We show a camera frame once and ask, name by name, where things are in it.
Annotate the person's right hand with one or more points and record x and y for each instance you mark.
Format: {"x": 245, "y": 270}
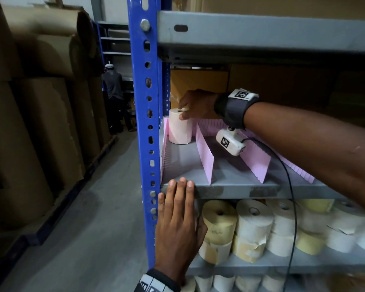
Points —
{"x": 200, "y": 103}

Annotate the person's right thumb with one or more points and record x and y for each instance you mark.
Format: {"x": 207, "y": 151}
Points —
{"x": 184, "y": 116}

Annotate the pink corrugated side divider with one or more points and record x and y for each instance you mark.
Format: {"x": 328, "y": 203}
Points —
{"x": 165, "y": 133}

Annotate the person's left hand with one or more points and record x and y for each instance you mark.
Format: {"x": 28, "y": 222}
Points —
{"x": 176, "y": 237}

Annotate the dark blue pallet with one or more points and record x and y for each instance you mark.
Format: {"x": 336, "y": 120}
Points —
{"x": 64, "y": 194}

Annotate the person's left little finger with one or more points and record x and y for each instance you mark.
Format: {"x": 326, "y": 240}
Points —
{"x": 161, "y": 205}

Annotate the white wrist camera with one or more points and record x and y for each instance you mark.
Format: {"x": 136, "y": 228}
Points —
{"x": 231, "y": 142}

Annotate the person's left middle finger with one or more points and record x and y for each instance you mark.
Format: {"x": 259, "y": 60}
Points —
{"x": 182, "y": 194}

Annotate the grey shelf board under rolls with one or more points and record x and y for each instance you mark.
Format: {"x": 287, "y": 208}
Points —
{"x": 292, "y": 261}

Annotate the silver hex bolt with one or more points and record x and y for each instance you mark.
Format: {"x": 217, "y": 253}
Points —
{"x": 145, "y": 25}

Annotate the stack of large brown rolls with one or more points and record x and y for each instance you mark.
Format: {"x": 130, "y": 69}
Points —
{"x": 33, "y": 124}

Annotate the large brown cardboard box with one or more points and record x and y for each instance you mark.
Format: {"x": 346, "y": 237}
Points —
{"x": 292, "y": 85}

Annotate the yellow-brown cardboard box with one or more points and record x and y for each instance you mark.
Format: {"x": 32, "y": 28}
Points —
{"x": 197, "y": 82}

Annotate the pile of white yellow rolls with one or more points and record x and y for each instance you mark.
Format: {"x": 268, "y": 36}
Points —
{"x": 252, "y": 221}

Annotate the pink paper roll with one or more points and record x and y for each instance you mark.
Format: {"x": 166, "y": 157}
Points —
{"x": 180, "y": 130}

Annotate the brown cardboard box above beam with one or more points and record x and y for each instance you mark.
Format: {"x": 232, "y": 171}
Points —
{"x": 276, "y": 4}

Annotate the person's right forearm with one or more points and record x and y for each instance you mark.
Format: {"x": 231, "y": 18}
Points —
{"x": 316, "y": 142}

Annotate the row of small white rolls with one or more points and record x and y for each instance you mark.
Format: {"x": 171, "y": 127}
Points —
{"x": 246, "y": 284}

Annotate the person's left thumb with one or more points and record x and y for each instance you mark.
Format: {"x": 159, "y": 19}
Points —
{"x": 202, "y": 228}

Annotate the grey shelf board with dividers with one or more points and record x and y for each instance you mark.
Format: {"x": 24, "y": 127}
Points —
{"x": 228, "y": 185}

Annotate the pink corrugated divider panel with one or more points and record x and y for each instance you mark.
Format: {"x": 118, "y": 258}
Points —
{"x": 205, "y": 155}
{"x": 257, "y": 161}

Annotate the grey metal shelf beam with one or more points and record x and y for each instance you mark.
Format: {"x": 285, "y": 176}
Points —
{"x": 261, "y": 33}

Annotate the background metal rack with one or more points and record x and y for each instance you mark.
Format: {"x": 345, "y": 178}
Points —
{"x": 115, "y": 42}

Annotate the long pink corrugated divider strip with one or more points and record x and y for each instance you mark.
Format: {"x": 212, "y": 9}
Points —
{"x": 295, "y": 171}

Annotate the blue metal rack upright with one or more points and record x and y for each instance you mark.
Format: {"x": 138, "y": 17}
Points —
{"x": 143, "y": 118}

